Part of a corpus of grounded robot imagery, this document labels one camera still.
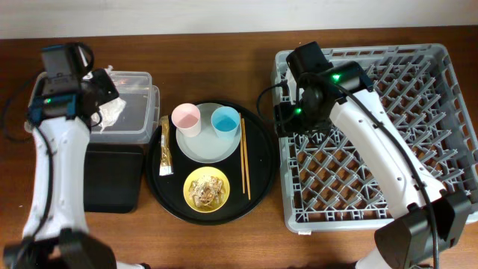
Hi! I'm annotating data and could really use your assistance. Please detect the white napkin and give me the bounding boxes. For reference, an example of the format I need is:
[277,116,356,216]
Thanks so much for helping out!
[85,65,126,132]

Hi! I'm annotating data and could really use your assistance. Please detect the wooden chopstick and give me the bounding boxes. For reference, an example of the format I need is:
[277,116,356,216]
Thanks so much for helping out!
[239,113,246,194]
[241,117,251,200]

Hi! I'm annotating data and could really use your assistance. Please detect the blue plastic cup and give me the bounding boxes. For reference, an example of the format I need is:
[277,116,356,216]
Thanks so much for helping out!
[211,106,240,140]

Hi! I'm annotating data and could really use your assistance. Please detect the pink plastic cup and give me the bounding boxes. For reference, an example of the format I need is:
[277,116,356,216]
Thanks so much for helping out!
[171,103,201,137]

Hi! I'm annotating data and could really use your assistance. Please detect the gold snack wrapper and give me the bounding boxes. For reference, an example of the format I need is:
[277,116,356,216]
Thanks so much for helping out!
[159,115,173,176]

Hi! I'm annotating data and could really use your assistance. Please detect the yellow bowl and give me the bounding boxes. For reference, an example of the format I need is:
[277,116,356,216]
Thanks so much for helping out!
[183,167,231,214]

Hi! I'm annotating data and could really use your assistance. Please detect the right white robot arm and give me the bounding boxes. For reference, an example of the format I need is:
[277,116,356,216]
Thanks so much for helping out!
[275,59,472,268]

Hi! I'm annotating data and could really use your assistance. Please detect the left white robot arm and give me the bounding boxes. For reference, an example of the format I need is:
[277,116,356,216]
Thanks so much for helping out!
[4,69,124,268]

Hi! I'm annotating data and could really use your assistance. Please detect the clear plastic waste bin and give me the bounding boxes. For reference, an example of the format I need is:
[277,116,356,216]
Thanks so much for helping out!
[24,70,161,145]

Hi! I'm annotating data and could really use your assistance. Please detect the grey dishwasher rack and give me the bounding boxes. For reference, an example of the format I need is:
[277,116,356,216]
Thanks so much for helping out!
[276,44,477,234]

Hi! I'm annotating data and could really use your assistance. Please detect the black rectangular tray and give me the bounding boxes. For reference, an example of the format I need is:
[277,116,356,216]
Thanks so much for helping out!
[84,143,144,214]

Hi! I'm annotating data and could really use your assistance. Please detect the light grey plate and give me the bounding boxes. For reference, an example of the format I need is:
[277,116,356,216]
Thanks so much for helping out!
[176,103,241,164]

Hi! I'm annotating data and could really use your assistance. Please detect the round black serving tray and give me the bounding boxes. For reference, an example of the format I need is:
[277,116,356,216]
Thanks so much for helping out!
[146,101,279,225]

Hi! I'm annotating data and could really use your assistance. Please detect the food scraps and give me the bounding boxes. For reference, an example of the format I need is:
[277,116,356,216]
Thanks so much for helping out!
[189,176,226,210]

